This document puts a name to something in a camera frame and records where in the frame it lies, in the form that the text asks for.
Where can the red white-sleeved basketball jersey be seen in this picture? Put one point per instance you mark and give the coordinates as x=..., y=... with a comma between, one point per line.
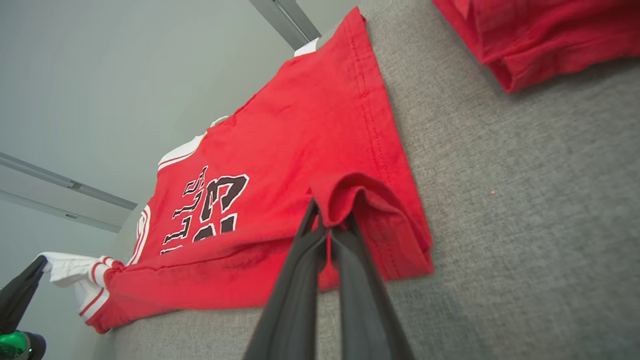
x=300, y=125

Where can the red basketball shorts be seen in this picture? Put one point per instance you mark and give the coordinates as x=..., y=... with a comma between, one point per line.
x=550, y=30

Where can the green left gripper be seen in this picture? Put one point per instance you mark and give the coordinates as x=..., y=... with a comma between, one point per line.
x=17, y=346

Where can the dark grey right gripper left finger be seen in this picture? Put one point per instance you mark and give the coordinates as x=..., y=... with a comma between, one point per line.
x=295, y=300

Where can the grey partition base rail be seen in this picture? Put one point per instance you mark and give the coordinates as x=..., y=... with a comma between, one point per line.
x=65, y=192

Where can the grey partition post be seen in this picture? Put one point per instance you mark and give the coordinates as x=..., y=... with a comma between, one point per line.
x=287, y=20

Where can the grey fabric sofa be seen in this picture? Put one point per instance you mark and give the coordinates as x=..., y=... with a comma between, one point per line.
x=525, y=225

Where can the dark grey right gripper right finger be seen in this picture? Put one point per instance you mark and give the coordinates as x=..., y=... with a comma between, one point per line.
x=365, y=310

